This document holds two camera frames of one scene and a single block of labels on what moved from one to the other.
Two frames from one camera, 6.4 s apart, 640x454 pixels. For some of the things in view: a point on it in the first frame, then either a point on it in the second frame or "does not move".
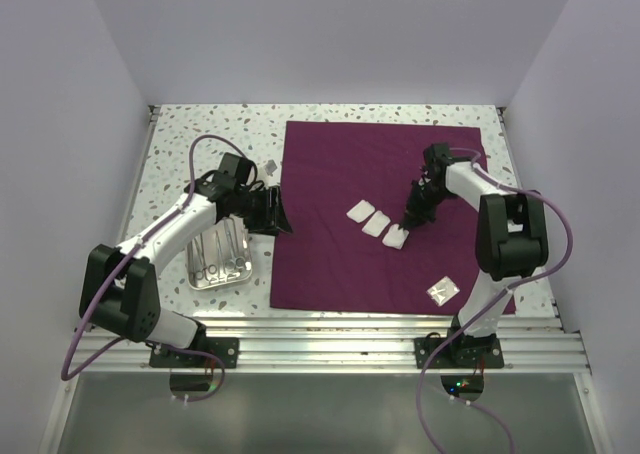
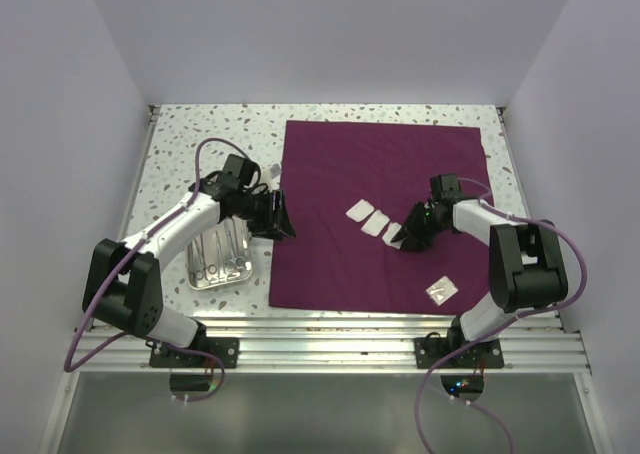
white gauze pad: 395,237 does not move
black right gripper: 410,218 to 419,241
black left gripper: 273,217 does not move
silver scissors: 204,269 does not move
